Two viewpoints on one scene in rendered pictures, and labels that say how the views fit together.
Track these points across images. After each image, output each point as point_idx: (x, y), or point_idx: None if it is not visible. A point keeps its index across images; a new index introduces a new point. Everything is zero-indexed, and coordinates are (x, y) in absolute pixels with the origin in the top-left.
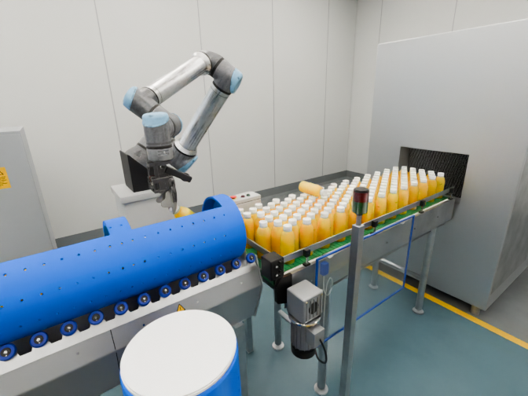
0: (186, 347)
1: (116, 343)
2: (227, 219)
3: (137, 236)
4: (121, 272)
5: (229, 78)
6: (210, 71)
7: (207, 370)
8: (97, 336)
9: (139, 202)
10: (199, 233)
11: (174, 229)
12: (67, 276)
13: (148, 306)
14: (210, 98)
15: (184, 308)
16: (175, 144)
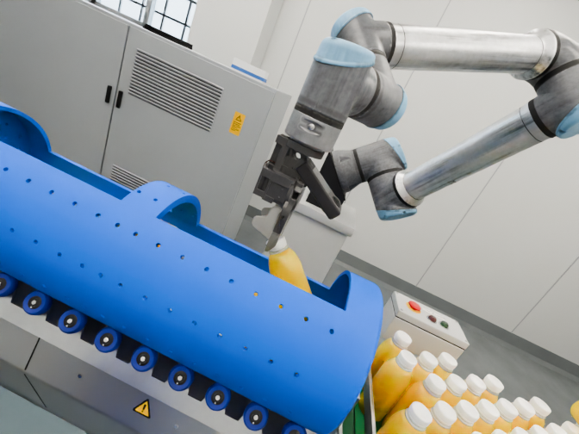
0: None
1: (32, 363)
2: (329, 347)
3: (149, 234)
4: (76, 269)
5: (574, 101)
6: (539, 75)
7: None
8: (21, 328)
9: (301, 215)
10: (247, 323)
11: (214, 275)
12: (9, 210)
13: (107, 355)
14: (501, 127)
15: (149, 414)
16: (396, 175)
